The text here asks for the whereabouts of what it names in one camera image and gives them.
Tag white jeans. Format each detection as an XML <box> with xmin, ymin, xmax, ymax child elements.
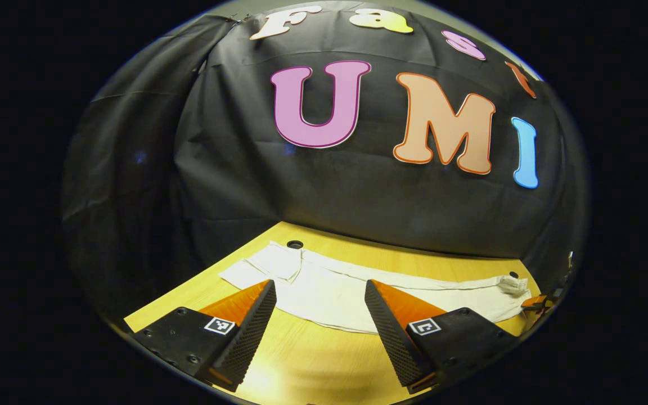
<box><xmin>219</xmin><ymin>241</ymin><xmax>533</xmax><ymax>336</ymax></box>

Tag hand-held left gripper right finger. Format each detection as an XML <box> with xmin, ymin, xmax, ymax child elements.
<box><xmin>364</xmin><ymin>279</ymin><xmax>519</xmax><ymax>395</ymax></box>

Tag black backdrop cloth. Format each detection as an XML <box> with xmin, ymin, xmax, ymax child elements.
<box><xmin>61</xmin><ymin>0</ymin><xmax>590</xmax><ymax>316</ymax></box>

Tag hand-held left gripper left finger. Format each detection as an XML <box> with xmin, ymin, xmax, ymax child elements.
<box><xmin>132</xmin><ymin>279</ymin><xmax>277</xmax><ymax>393</ymax></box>

